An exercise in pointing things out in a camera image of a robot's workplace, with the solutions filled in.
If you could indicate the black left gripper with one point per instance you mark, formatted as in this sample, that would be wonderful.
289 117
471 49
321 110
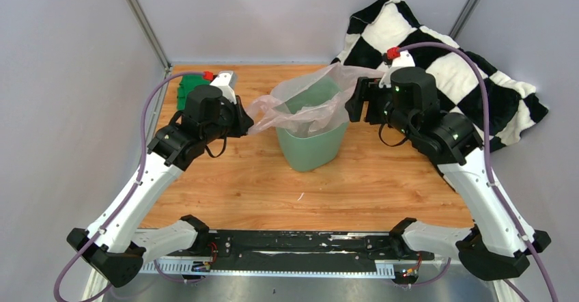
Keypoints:
244 121

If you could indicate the black white checkered blanket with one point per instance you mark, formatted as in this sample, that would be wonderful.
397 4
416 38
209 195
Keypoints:
514 105

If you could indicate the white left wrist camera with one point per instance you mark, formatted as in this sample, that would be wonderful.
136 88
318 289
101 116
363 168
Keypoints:
226 81

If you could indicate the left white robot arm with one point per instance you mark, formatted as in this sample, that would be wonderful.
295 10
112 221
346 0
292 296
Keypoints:
111 244

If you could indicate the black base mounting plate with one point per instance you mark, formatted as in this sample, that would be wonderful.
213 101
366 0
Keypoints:
302 251

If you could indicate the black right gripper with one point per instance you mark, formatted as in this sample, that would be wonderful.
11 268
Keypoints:
366 89

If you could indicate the pink translucent trash bag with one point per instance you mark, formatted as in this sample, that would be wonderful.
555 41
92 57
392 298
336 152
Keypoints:
262 111

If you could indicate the green folded cloth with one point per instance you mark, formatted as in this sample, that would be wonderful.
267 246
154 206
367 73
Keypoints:
187 84

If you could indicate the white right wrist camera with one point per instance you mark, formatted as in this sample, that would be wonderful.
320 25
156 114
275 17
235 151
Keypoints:
403 61

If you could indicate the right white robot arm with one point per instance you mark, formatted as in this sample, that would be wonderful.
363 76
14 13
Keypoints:
499 243

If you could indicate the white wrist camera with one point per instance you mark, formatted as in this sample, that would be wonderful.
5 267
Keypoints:
226 81
403 61

